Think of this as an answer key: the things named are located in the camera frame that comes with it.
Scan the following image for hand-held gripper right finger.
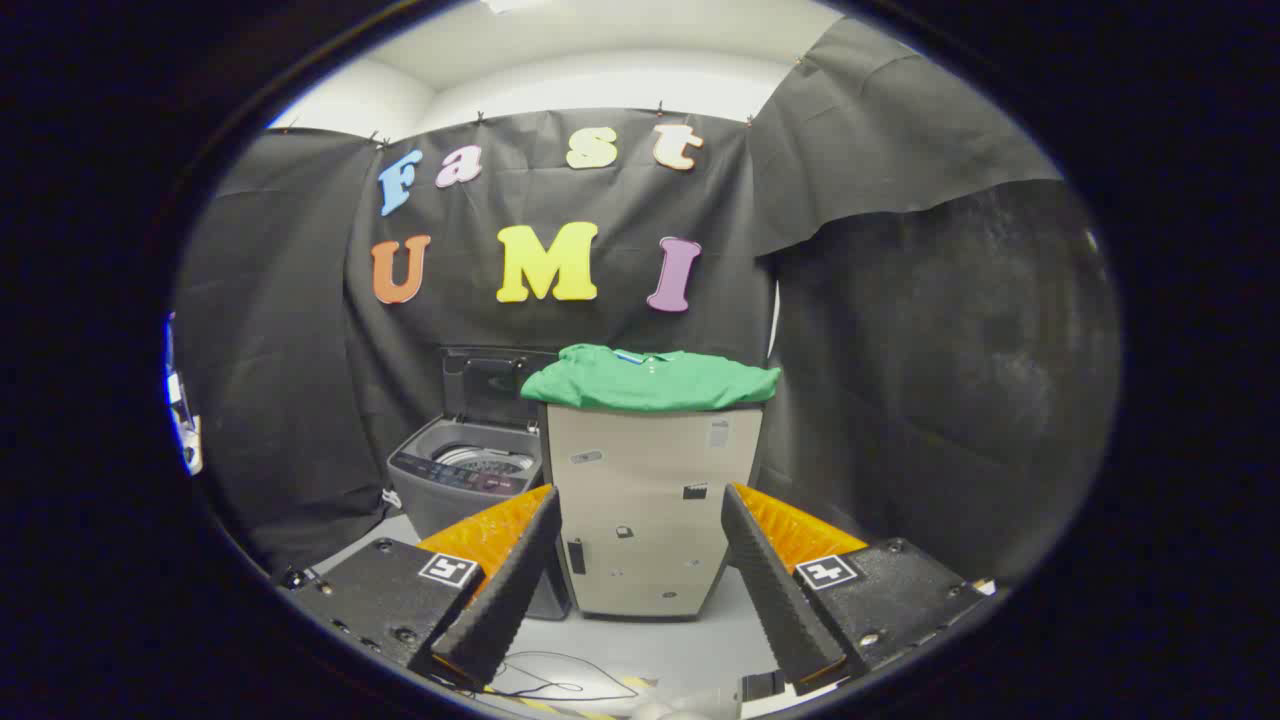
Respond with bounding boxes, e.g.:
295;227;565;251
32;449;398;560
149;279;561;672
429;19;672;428
721;483;996;697

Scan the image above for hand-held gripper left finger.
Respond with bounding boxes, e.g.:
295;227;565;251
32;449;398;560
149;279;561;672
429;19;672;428
283;484;563;691

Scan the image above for grey top-load washing machine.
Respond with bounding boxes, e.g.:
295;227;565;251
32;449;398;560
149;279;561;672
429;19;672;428
387;417;571;621

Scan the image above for green polo shirt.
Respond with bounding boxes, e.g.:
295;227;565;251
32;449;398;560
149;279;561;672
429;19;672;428
520;343;783;414

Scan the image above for yellow and black floor tape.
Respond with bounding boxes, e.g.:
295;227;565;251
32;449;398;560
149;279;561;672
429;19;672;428
480;685;661;720

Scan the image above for beige cabinet with dark top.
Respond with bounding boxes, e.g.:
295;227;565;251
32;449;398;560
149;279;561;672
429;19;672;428
538;400;766;621

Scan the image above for black backdrop cloth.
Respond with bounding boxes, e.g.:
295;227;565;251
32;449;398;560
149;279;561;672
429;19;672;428
170;15;1121;586

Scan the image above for white and blue clutter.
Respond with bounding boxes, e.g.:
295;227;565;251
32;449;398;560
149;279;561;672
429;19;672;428
165;315;204;476

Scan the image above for thin black cable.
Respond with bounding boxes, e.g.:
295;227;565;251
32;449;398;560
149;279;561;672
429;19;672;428
490;650;641;703

